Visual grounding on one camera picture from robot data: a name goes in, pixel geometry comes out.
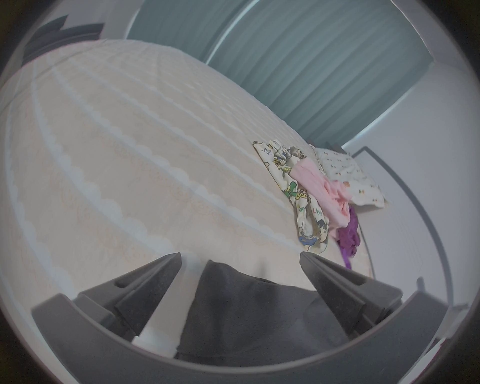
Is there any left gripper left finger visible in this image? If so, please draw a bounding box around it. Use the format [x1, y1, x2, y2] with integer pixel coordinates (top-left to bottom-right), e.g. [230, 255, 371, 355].
[77, 251, 183, 338]

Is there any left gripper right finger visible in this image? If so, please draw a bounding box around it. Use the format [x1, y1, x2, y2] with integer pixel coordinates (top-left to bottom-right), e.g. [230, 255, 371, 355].
[299, 251, 404, 335]

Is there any black T-shirt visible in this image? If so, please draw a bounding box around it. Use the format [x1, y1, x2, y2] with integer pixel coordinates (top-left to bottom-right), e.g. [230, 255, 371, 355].
[175, 259, 352, 363]

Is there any bed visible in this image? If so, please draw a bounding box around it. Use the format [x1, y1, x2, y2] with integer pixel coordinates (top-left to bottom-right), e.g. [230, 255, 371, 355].
[0, 38, 455, 359]

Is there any purple garment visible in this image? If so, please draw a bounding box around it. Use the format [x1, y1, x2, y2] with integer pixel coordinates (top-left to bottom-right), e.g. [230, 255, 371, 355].
[336, 205, 362, 271]

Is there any white printed garment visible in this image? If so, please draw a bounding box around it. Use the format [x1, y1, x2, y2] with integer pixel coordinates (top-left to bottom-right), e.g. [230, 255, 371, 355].
[252, 139, 331, 256]

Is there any pink garment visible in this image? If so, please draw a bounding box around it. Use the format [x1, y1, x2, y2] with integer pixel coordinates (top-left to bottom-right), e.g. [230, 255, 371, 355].
[289, 157, 354, 229]

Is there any white printed pillow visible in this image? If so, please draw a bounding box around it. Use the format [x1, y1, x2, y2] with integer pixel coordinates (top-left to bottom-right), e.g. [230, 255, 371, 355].
[313, 146, 388, 208]

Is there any grey bedside table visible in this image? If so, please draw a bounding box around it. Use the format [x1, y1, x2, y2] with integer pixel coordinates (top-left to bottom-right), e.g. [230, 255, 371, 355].
[305, 139, 346, 155]

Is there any blue-green curtain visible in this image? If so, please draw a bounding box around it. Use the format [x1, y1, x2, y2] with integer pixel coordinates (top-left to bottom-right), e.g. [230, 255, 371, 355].
[207, 0, 436, 149]
[125, 0, 260, 65]

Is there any black chest of drawers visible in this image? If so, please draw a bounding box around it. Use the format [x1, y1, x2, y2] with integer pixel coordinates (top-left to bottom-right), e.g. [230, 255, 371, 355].
[22, 14, 106, 65]

